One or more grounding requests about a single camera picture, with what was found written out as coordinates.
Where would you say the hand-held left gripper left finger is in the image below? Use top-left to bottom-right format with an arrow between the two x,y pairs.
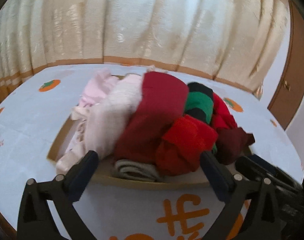
17,150 -> 100,240

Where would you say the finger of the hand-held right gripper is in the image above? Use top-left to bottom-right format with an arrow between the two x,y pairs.
235,156 -> 300,195
247,154 -> 303,188

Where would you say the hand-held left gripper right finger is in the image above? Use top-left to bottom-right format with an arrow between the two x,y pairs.
199,150 -> 281,240

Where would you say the pale beige garment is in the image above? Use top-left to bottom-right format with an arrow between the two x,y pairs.
56,106 -> 93,176

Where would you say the maroon cloth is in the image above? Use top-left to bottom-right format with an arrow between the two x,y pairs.
216,127 -> 255,166

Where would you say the bright red cloth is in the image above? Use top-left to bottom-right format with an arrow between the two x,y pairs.
155,115 -> 219,177

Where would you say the grey sock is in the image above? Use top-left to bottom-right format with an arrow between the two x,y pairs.
112,158 -> 163,182

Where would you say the pale pink knit garment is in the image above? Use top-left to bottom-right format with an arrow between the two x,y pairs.
84,73 -> 145,161

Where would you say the shallow cardboard tray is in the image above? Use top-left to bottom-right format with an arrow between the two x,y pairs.
46,73 -> 254,185

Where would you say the green black striped cloth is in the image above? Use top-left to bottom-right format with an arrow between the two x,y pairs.
184,82 -> 215,125

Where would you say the pink fleece garment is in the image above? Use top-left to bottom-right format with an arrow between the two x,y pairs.
78,68 -> 119,107

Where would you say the large dark red garment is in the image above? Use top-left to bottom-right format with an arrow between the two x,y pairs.
114,71 -> 190,166

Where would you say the persimmon print tablecloth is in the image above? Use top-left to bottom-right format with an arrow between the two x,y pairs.
0,63 -> 304,240

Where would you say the curtain tassel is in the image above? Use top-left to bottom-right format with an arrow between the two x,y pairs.
254,83 -> 265,101

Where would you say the brown wooden door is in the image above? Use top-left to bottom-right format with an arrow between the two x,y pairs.
267,0 -> 304,131

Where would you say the floral beige curtain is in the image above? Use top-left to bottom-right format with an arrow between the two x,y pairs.
0,0 -> 291,98

